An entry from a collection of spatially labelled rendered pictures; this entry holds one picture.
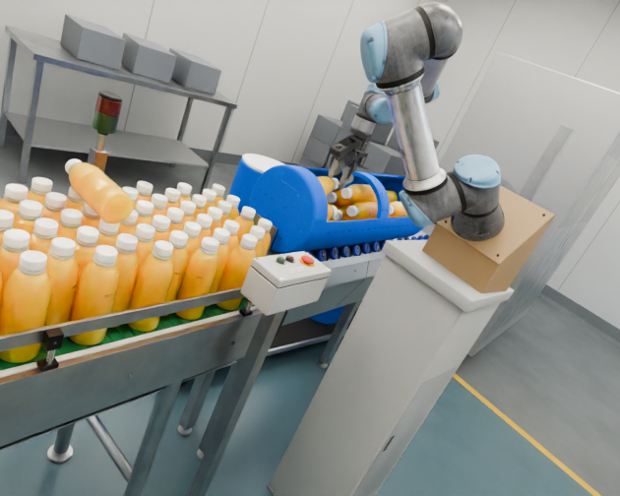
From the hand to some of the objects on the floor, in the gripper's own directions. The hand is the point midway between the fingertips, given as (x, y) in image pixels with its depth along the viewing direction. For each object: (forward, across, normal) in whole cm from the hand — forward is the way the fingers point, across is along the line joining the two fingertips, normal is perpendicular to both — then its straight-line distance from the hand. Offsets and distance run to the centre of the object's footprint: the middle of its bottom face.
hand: (334, 184), depth 162 cm
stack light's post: (+119, +36, +66) cm, 141 cm away
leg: (+119, +7, +21) cm, 121 cm away
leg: (+119, -7, +21) cm, 121 cm away
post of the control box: (+119, -29, +48) cm, 132 cm away
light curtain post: (+119, -33, -122) cm, 174 cm away
